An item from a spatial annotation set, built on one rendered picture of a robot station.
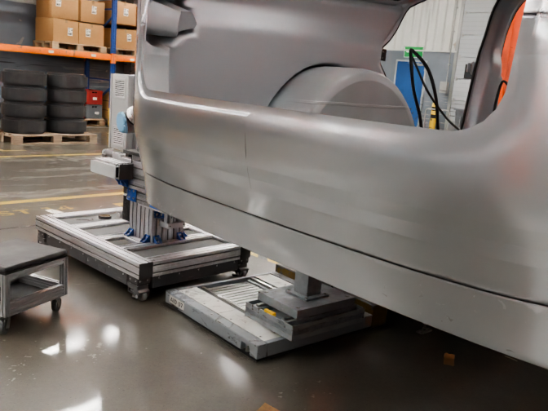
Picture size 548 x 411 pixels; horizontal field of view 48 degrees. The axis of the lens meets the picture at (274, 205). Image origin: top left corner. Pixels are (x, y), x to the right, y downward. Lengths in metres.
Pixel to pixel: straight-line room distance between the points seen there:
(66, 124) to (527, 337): 9.53
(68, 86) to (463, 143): 9.47
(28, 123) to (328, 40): 7.63
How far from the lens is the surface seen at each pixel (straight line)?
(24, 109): 10.09
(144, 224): 3.91
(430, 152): 1.24
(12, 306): 3.16
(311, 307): 3.00
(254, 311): 3.11
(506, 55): 5.17
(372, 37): 3.17
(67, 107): 10.42
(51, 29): 13.15
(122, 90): 3.96
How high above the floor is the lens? 1.28
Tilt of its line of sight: 12 degrees down
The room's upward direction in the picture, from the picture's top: 5 degrees clockwise
